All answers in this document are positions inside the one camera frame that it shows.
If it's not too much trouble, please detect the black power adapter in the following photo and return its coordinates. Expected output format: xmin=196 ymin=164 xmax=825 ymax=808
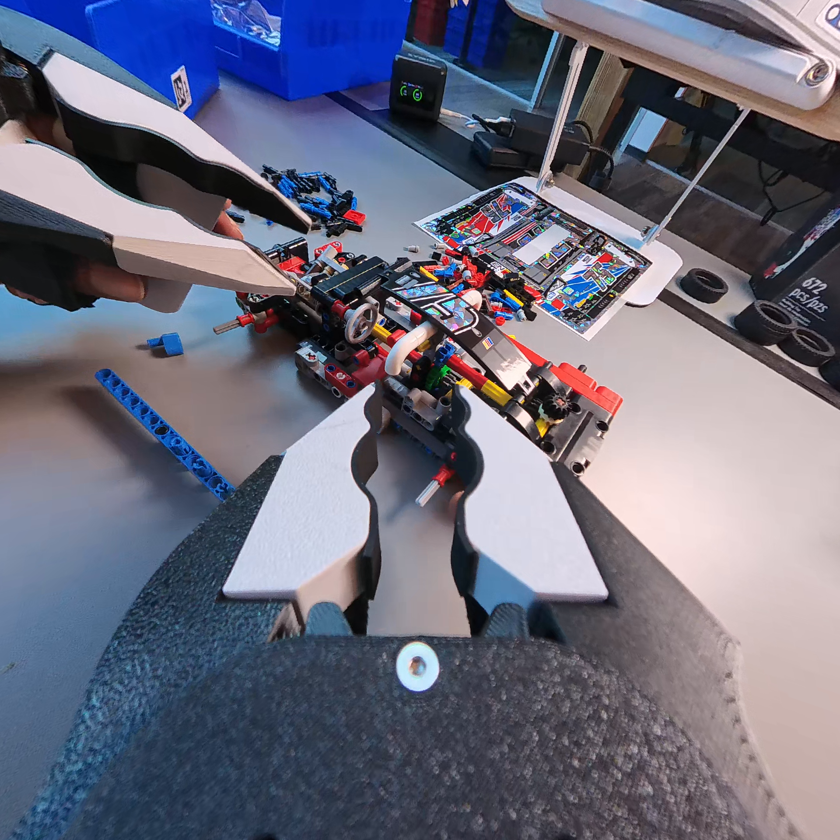
xmin=471 ymin=108 xmax=593 ymax=169

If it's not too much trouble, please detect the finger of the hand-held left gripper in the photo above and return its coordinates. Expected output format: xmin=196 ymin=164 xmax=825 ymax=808
xmin=39 ymin=51 xmax=314 ymax=235
xmin=0 ymin=141 xmax=298 ymax=314

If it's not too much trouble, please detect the long blue lego beam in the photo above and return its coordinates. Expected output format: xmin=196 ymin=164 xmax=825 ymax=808
xmin=95 ymin=369 xmax=235 ymax=501

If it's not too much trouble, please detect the pile of colourful lego pieces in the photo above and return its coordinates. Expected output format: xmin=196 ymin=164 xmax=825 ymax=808
xmin=420 ymin=243 xmax=547 ymax=324

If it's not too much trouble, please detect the small black device with screen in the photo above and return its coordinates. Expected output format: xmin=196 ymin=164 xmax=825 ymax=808
xmin=389 ymin=54 xmax=449 ymax=123

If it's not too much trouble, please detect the pile of blue black lego pins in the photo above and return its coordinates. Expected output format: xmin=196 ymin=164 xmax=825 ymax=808
xmin=226 ymin=164 xmax=366 ymax=238

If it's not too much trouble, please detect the blue plastic bin with tag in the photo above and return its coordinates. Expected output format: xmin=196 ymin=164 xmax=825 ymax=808
xmin=0 ymin=0 xmax=221 ymax=120

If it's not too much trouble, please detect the lego set box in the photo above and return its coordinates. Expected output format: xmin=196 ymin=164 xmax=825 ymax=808
xmin=748 ymin=206 xmax=840 ymax=330

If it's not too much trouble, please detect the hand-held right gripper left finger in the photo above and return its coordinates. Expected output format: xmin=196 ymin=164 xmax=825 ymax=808
xmin=222 ymin=384 xmax=385 ymax=643

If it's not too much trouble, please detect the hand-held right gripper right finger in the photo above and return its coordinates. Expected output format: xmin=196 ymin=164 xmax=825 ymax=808
xmin=449 ymin=384 xmax=610 ymax=637

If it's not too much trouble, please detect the colourful sticker sheet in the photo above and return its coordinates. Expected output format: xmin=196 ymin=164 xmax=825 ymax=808
xmin=413 ymin=184 xmax=652 ymax=342

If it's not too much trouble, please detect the person's left hand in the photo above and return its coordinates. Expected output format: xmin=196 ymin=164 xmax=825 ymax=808
xmin=73 ymin=261 xmax=148 ymax=304

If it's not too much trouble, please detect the black cable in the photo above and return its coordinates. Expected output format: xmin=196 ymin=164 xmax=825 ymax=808
xmin=576 ymin=143 xmax=616 ymax=193

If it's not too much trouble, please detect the clear plastic bag in bin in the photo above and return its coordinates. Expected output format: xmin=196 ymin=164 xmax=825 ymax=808
xmin=210 ymin=0 xmax=283 ymax=48

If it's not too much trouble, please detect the lego car model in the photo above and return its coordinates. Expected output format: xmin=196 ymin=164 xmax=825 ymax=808
xmin=213 ymin=238 xmax=624 ymax=476

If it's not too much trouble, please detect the white book stand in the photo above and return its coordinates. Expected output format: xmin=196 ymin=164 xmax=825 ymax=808
xmin=505 ymin=0 xmax=840 ymax=308

